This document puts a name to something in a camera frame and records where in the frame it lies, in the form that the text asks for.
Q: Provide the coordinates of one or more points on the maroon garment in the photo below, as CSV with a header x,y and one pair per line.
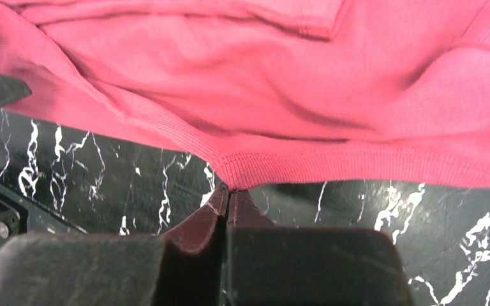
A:
x,y
268,91

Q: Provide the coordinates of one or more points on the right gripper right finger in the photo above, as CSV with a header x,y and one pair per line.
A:
x,y
242,212

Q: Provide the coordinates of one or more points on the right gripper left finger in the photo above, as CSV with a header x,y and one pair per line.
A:
x,y
195,234

